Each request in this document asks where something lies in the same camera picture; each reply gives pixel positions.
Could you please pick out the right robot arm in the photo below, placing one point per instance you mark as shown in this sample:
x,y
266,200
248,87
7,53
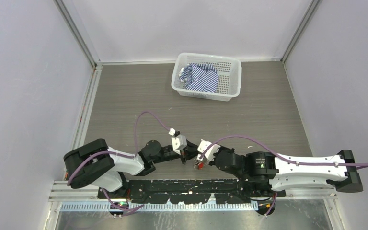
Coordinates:
x,y
267,172

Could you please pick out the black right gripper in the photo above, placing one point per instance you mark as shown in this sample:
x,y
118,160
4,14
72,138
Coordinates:
x,y
222,148

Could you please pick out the blue striped shirt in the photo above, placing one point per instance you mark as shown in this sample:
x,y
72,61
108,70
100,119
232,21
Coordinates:
x,y
199,77

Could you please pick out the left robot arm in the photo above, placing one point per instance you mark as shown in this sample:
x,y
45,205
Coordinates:
x,y
98,164

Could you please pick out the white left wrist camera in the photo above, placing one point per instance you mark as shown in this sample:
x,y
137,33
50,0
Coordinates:
x,y
179,141

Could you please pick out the white plastic basket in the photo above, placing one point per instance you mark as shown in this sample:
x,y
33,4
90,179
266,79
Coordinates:
x,y
229,70

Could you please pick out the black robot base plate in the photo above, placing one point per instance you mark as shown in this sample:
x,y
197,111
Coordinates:
x,y
225,191

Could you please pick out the red key tag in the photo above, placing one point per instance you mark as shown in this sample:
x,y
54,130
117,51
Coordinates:
x,y
198,165

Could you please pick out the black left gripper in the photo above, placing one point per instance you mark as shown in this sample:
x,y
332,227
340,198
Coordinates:
x,y
189,152

